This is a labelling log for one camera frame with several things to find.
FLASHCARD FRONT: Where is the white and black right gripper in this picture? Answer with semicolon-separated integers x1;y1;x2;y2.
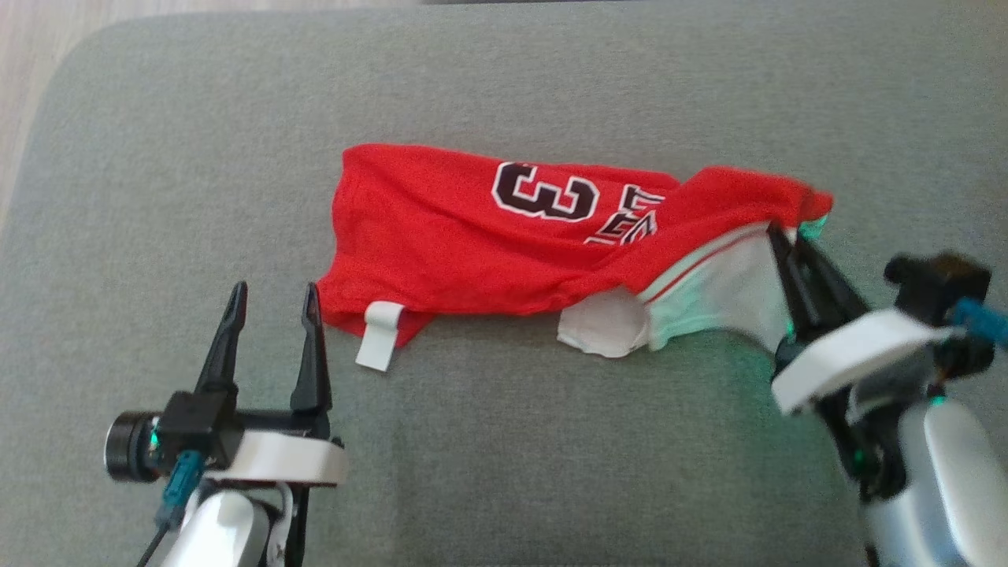
765;223;955;417

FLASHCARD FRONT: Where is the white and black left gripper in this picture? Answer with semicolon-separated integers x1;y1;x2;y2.
105;281;348;487

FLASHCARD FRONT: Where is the red basketball jersey with number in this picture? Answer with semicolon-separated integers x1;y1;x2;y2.
315;143;834;372

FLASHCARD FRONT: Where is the grey fabric sofa seat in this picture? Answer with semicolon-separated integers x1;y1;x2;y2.
0;0;1008;567

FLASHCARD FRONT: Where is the black left cable, blue plug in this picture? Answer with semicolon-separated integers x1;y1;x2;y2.
135;450;207;567

